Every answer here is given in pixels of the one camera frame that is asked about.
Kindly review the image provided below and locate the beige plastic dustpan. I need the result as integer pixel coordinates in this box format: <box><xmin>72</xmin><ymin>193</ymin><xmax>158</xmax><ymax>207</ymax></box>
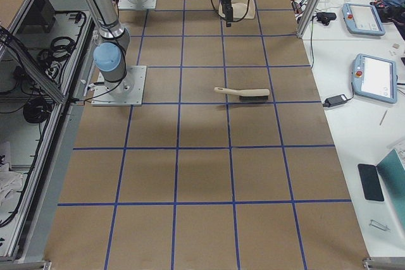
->
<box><xmin>232</xmin><ymin>0</ymin><xmax>256</xmax><ymax>21</ymax></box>

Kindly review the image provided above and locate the beige hand brush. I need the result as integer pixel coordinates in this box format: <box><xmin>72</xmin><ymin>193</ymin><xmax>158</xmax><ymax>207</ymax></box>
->
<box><xmin>214</xmin><ymin>87</ymin><xmax>270</xmax><ymax>102</ymax></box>

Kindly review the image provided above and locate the black webcam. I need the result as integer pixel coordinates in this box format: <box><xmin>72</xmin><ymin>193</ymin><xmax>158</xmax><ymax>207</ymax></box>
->
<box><xmin>316</xmin><ymin>12</ymin><xmax>337</xmax><ymax>26</ymax></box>

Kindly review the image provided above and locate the far teach pendant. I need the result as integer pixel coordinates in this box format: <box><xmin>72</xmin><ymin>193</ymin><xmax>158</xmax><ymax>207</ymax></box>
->
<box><xmin>342</xmin><ymin>3</ymin><xmax>385</xmax><ymax>36</ymax></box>

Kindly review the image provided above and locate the teach pendant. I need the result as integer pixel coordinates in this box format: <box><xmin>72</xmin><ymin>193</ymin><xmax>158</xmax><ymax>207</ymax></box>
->
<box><xmin>351</xmin><ymin>54</ymin><xmax>397</xmax><ymax>104</ymax></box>
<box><xmin>342</xmin><ymin>3</ymin><xmax>385</xmax><ymax>36</ymax></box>

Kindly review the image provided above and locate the black power adapter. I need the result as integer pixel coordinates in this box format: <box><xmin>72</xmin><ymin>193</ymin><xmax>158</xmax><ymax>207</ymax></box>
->
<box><xmin>323</xmin><ymin>94</ymin><xmax>349</xmax><ymax>108</ymax></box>

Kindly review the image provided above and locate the near teach pendant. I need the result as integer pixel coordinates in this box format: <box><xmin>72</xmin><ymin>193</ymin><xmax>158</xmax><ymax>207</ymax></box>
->
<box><xmin>351</xmin><ymin>54</ymin><xmax>397</xmax><ymax>104</ymax></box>

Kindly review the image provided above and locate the black smartphone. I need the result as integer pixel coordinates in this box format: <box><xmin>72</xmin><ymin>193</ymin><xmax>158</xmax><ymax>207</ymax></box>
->
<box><xmin>358</xmin><ymin>164</ymin><xmax>384</xmax><ymax>202</ymax></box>

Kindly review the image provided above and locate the teal laptop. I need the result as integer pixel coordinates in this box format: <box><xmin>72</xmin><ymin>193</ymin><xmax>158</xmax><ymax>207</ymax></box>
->
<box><xmin>377</xmin><ymin>149</ymin><xmax>404</xmax><ymax>229</ymax></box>

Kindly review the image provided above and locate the white crumpled cloth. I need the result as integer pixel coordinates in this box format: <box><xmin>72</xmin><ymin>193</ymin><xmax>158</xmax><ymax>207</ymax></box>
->
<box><xmin>0</xmin><ymin>142</ymin><xmax>25</xmax><ymax>211</ymax></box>

